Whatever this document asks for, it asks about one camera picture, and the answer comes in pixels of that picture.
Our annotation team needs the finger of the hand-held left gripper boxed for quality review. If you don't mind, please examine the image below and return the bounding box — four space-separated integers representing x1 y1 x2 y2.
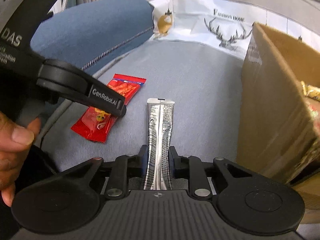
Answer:
36 59 127 117

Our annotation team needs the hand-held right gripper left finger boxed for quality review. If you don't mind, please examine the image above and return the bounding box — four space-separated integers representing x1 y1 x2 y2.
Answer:
59 144 148 199

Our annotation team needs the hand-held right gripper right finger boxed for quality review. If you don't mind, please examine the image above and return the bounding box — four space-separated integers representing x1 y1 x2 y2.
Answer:
168 145 256 199

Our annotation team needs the long red snack packet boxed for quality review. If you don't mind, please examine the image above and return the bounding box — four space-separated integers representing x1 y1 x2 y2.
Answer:
70 73 147 143

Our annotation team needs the long silver snack packet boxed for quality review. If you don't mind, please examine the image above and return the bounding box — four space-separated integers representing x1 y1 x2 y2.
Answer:
142 97 175 191

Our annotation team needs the cardboard box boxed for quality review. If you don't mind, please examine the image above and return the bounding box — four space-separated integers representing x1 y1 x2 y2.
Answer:
236 22 320 211

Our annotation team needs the yellow snack packet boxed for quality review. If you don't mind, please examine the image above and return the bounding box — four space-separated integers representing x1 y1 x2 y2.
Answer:
301 80 320 101

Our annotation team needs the person's left hand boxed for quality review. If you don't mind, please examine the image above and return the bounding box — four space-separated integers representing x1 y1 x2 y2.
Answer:
0 110 42 207

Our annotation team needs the blue cushion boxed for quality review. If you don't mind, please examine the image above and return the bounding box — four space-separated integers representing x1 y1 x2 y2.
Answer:
29 0 155 77

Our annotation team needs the deer print quilt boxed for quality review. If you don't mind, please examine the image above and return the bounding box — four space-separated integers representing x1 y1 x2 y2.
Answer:
131 0 320 61

